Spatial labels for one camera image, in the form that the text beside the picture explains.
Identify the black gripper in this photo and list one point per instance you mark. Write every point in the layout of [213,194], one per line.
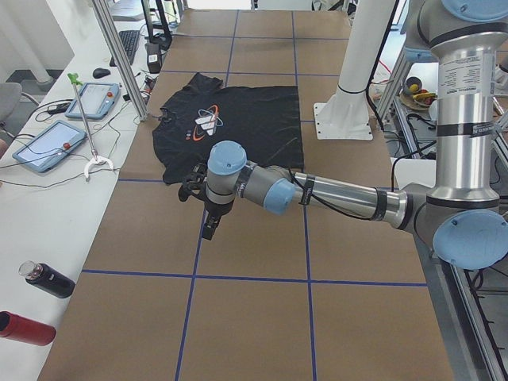
[217,209]

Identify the black t-shirt with logo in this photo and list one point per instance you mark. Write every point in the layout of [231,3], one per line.
[265,121]

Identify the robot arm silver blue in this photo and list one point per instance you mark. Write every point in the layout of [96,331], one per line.
[458,217]

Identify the far teach pendant tablet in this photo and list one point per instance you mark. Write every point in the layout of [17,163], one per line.
[98,99]

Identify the teach pendant tablet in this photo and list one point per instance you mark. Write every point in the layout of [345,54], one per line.
[98,99]
[50,147]

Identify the black bottle clear cap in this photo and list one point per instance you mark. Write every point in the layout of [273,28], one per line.
[47,279]

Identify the near teach pendant tablet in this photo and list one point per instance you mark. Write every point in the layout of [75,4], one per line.
[50,147]

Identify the black computer mouse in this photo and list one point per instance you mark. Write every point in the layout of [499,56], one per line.
[100,72]

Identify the black keyboard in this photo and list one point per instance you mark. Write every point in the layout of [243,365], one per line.
[130,43]

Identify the red bottle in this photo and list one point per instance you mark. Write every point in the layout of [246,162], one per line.
[17,328]

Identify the fruit bowl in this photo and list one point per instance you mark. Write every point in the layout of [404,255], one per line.
[414,96]

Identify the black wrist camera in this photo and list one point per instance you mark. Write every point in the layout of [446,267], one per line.
[194,184]

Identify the reacher grabber tool green handle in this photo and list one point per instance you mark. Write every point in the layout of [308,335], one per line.
[96,159]

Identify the aluminium frame post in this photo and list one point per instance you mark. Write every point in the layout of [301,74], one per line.
[113,41]

